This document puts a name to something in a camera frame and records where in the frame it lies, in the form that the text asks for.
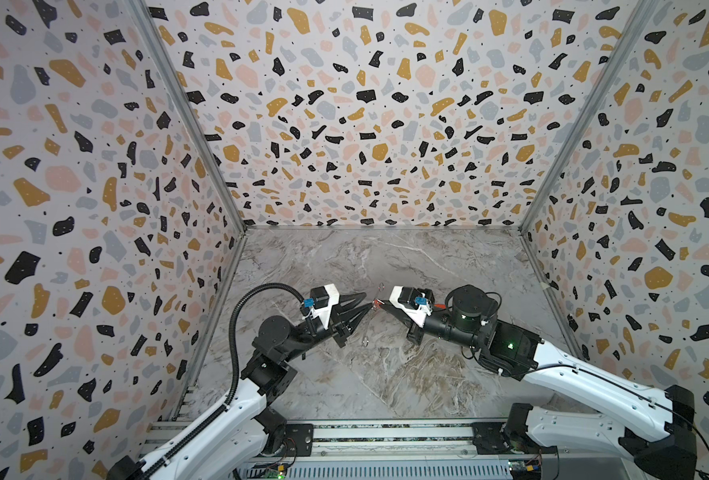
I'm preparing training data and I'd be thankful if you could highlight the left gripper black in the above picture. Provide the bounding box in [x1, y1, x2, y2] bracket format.
[281, 294, 370, 366]

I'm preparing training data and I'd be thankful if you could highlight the metal keyring plate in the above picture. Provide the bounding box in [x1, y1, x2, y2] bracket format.
[361, 282, 386, 347]

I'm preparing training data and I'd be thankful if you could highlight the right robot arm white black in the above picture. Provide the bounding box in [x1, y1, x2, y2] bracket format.
[376, 285, 699, 479]

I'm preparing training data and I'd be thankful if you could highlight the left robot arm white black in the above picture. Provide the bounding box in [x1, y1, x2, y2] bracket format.
[108, 283, 372, 479]

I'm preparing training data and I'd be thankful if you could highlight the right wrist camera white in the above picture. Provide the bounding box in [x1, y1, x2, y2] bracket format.
[390, 286, 435, 314]

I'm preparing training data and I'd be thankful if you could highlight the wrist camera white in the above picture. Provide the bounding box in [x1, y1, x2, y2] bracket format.
[390, 286, 435, 314]
[300, 284, 340, 330]

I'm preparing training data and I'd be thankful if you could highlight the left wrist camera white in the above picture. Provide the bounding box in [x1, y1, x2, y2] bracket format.
[300, 284, 340, 330]

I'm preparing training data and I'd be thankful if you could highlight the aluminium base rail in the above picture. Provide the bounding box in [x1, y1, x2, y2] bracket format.
[140, 418, 572, 466]

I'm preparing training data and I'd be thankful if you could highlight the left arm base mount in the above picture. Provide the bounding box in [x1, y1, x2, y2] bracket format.
[250, 407, 314, 457]

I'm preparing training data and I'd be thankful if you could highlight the perforated cable tray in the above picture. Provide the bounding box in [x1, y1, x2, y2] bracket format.
[238, 460, 513, 479]

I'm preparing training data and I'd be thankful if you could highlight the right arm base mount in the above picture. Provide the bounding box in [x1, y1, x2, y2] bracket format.
[472, 403, 559, 455]

